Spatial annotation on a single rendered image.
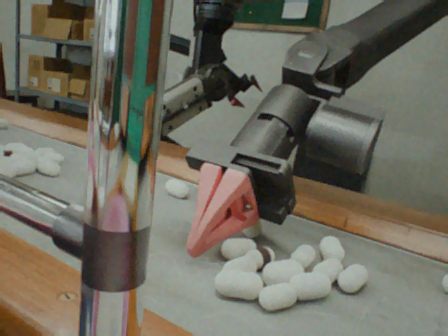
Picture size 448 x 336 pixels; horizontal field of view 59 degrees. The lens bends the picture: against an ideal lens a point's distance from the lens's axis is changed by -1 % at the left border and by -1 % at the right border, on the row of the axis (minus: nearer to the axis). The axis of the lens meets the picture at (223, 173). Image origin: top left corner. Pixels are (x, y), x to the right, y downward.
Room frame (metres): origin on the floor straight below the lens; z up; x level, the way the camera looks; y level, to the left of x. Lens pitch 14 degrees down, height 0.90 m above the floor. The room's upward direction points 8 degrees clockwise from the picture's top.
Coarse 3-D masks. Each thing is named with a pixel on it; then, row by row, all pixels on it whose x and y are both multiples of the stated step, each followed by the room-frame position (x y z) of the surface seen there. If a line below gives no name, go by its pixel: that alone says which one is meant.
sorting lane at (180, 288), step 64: (0, 128) 0.77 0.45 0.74; (64, 192) 0.45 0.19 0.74; (192, 192) 0.52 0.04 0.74; (64, 256) 0.30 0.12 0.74; (320, 256) 0.37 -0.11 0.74; (384, 256) 0.39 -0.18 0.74; (192, 320) 0.24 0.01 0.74; (256, 320) 0.25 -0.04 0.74; (320, 320) 0.26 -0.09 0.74; (384, 320) 0.27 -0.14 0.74
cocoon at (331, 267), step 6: (330, 258) 0.33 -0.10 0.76; (318, 264) 0.31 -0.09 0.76; (324, 264) 0.31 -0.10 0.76; (330, 264) 0.31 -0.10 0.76; (336, 264) 0.32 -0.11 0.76; (318, 270) 0.31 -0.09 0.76; (324, 270) 0.31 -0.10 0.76; (330, 270) 0.31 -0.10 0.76; (336, 270) 0.31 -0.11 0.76; (342, 270) 0.32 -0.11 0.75; (330, 276) 0.30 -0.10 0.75; (336, 276) 0.31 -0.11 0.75; (330, 282) 0.30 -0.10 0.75
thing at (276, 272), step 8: (272, 264) 0.30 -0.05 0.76; (280, 264) 0.30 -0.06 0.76; (288, 264) 0.30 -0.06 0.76; (296, 264) 0.30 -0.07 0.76; (264, 272) 0.29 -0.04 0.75; (272, 272) 0.29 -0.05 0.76; (280, 272) 0.29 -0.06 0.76; (288, 272) 0.29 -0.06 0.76; (296, 272) 0.30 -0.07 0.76; (304, 272) 0.30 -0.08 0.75; (264, 280) 0.29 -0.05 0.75; (272, 280) 0.29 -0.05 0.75; (280, 280) 0.29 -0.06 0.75; (288, 280) 0.29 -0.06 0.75
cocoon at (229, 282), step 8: (224, 272) 0.27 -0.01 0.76; (232, 272) 0.27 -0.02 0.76; (240, 272) 0.27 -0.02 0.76; (248, 272) 0.28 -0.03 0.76; (216, 280) 0.27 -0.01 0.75; (224, 280) 0.27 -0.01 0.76; (232, 280) 0.27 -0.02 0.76; (240, 280) 0.27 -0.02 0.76; (248, 280) 0.27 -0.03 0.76; (256, 280) 0.27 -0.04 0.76; (216, 288) 0.27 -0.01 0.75; (224, 288) 0.27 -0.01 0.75; (232, 288) 0.27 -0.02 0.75; (240, 288) 0.27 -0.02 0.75; (248, 288) 0.26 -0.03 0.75; (256, 288) 0.27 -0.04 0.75; (232, 296) 0.27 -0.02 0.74; (240, 296) 0.27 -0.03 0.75; (248, 296) 0.27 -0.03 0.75; (256, 296) 0.27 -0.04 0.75
